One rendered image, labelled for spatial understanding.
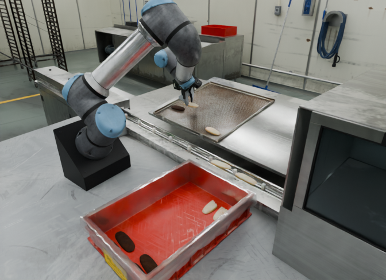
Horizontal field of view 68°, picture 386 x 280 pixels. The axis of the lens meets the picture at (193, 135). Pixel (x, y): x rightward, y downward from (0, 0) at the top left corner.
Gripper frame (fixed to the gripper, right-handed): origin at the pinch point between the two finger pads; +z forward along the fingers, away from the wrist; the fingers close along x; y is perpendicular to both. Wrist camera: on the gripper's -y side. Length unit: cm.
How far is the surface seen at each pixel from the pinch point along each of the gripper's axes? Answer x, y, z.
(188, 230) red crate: 66, -49, 5
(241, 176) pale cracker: 33, -50, 8
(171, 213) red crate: 63, -39, 5
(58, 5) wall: -308, 658, 14
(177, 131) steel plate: 10.9, 3.6, 13.9
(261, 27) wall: -366, 132, 64
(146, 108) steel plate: -3.5, 43.5, 15.3
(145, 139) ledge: 32.3, 6.4, 7.1
